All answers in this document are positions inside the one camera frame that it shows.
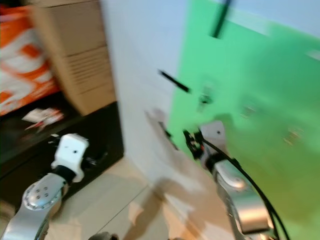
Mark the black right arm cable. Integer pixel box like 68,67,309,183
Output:
204,139,292,240

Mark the tall brown cardboard box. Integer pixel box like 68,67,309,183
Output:
29,0,117,117

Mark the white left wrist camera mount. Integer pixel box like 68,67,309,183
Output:
51,133,90,183

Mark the dark robot foot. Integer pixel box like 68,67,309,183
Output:
87,231,119,240

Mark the black glass table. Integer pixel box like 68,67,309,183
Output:
0,101,125,202

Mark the green wall sheet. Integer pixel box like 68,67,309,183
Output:
166,0,320,240

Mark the white paper tag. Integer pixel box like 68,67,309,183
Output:
22,107,64,133

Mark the black wall strip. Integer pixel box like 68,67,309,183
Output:
211,0,234,40

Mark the black wall peg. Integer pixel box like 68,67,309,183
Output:
158,69,192,94

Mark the small metal wall hook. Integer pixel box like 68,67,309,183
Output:
239,97,260,120
197,81,215,112

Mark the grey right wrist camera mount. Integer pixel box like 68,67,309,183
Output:
197,119,227,156

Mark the orange white shopping bag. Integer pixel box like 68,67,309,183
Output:
0,5,62,117

